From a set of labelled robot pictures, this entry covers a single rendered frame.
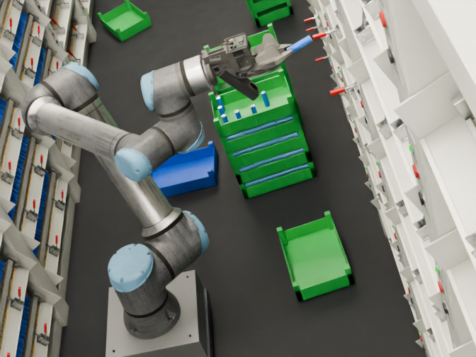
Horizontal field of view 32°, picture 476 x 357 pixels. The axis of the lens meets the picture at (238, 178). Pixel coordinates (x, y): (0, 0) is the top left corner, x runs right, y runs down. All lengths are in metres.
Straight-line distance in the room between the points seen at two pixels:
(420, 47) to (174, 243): 1.88
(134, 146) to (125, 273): 0.63
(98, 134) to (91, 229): 1.35
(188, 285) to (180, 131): 0.88
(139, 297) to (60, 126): 0.61
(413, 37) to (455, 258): 0.30
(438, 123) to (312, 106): 2.77
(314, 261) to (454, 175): 2.14
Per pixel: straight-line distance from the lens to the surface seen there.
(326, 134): 3.43
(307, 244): 2.98
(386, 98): 1.25
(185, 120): 2.04
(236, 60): 1.98
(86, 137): 2.18
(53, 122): 2.33
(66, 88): 2.50
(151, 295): 2.59
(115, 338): 2.75
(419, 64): 0.80
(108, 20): 4.93
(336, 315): 2.74
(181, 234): 2.60
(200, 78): 1.98
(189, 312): 2.72
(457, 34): 0.52
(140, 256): 2.56
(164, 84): 2.00
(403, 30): 0.78
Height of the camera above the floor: 2.09
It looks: 38 degrees down
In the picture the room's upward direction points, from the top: 22 degrees counter-clockwise
